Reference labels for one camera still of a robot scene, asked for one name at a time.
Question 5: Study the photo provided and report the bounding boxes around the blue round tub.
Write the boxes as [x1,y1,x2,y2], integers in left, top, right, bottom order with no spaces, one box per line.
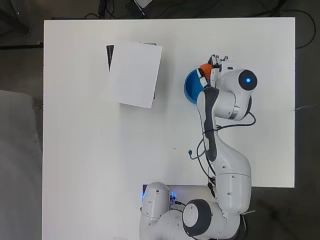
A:
[183,68,214,106]

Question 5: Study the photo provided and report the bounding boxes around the black camera tripod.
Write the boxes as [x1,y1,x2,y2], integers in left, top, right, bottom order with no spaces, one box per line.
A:
[83,0,155,20]

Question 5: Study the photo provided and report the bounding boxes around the white paper sheets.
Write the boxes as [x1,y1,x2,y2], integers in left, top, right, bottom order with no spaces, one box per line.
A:
[106,40,163,109]

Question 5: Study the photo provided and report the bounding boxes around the black floor cable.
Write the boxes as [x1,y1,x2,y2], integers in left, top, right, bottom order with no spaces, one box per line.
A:
[279,9,317,50]

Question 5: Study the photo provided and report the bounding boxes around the black tripod stand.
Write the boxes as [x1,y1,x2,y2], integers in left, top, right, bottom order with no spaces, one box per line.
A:
[0,6,44,50]

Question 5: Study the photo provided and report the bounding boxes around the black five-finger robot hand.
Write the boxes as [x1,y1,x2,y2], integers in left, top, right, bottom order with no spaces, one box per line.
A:
[196,54,231,89]

